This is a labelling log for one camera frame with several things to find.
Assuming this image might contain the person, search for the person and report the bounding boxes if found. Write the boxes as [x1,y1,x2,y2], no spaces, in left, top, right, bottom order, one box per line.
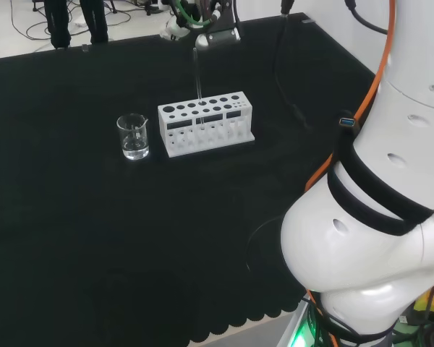
[43,0,111,50]

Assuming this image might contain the orange cable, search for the orange cable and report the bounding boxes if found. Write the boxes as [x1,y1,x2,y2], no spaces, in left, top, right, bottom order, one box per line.
[304,0,398,347]

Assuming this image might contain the clear glass rod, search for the clear glass rod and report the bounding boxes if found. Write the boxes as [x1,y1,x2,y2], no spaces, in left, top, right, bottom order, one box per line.
[192,47,205,132]

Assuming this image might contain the black cable loop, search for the black cable loop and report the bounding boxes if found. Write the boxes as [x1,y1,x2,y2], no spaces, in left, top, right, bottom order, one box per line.
[245,215,287,276]

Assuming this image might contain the black floor cable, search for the black floor cable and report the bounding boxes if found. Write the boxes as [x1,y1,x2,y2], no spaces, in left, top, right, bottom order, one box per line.
[9,0,92,41]

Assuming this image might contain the thick black cable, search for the thick black cable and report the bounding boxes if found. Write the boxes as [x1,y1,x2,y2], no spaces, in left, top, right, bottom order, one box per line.
[343,0,390,36]

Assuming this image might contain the white test tube rack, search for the white test tube rack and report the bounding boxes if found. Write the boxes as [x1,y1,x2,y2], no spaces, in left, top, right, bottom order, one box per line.
[156,90,257,159]

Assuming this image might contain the yellow stop button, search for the yellow stop button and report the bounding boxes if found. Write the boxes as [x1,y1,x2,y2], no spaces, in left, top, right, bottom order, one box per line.
[413,273,434,316]

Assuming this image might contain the black table cloth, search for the black table cloth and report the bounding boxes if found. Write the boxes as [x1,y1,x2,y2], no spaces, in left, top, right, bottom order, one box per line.
[0,12,385,347]

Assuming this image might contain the glass beaker with water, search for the glass beaker with water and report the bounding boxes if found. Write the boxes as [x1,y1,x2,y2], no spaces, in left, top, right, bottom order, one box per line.
[116,113,151,161]

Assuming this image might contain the green cable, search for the green cable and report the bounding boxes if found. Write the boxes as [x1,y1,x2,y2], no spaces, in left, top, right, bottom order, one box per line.
[169,0,215,29]

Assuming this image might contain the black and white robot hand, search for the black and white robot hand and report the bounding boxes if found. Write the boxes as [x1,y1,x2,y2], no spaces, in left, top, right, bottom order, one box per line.
[158,0,242,50]

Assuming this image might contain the black hanging cable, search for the black hanging cable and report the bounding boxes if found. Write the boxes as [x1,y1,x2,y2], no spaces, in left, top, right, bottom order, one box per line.
[272,0,312,132]

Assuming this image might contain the coiled black cable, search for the coiled black cable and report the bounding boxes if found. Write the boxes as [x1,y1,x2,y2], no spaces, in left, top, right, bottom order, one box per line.
[143,0,171,17]

